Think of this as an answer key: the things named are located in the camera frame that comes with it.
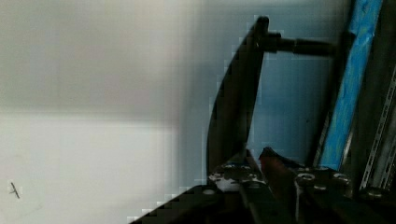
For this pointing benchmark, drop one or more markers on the black oven door handle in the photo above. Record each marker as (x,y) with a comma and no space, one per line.
(233,108)

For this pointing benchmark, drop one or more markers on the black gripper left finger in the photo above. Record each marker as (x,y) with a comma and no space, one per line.
(240,168)

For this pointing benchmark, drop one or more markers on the black toaster oven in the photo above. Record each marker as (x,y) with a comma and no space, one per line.
(312,108)

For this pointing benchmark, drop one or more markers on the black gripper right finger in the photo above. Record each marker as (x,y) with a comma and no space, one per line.
(280,174)

